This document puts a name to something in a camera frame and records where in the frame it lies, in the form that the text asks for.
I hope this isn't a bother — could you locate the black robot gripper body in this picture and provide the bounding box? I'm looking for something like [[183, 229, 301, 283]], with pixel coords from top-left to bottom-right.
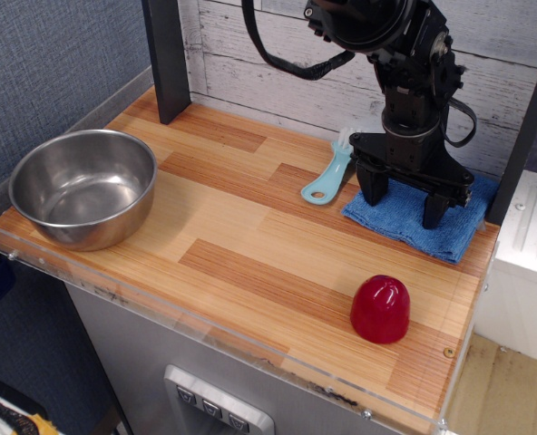
[[351, 121, 474, 208]]

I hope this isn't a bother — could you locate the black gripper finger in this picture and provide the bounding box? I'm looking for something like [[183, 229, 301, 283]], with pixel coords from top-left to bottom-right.
[[423, 192, 451, 229], [356, 161, 389, 206]]

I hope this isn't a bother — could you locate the blue cloth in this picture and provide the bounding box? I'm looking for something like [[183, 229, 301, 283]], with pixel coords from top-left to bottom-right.
[[342, 175, 499, 264]]

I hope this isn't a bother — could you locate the light blue dish brush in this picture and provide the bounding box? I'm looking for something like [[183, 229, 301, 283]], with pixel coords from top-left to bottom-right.
[[301, 127, 362, 206]]

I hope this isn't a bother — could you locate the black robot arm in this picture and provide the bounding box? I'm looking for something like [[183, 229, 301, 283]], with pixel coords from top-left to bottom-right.
[[305, 1, 477, 229]]

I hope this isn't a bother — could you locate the red plastic dome cup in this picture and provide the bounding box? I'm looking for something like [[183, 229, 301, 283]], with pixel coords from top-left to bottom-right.
[[350, 275, 410, 344]]

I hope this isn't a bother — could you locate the white metal side cabinet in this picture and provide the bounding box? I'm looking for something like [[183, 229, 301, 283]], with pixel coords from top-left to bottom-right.
[[474, 170, 537, 360]]

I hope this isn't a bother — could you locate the clear acrylic edge guard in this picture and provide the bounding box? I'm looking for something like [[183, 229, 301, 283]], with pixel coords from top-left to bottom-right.
[[0, 211, 498, 434]]

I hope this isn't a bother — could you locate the silver button control panel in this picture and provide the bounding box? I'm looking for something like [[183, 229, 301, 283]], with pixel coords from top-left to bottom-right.
[[163, 364, 276, 434]]

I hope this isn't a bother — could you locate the stainless steel bowl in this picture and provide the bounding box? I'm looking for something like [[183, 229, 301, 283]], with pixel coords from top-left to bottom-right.
[[8, 130, 158, 251]]

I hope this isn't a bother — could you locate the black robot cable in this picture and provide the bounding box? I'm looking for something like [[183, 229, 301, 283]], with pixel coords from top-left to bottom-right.
[[240, 0, 356, 82]]

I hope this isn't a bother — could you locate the dark right frame post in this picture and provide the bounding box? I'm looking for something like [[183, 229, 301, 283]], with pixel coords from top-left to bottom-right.
[[486, 83, 537, 226]]

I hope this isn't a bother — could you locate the dark frame post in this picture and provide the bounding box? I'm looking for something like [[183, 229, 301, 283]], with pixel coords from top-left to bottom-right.
[[486, 83, 537, 226], [142, 0, 191, 124]]

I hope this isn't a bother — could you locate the dark left frame post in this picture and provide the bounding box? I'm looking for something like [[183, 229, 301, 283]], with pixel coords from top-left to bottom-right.
[[142, 0, 191, 124]]

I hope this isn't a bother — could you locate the black yellow braided cable bundle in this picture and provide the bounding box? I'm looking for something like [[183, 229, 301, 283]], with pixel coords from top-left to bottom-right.
[[0, 391, 59, 435]]

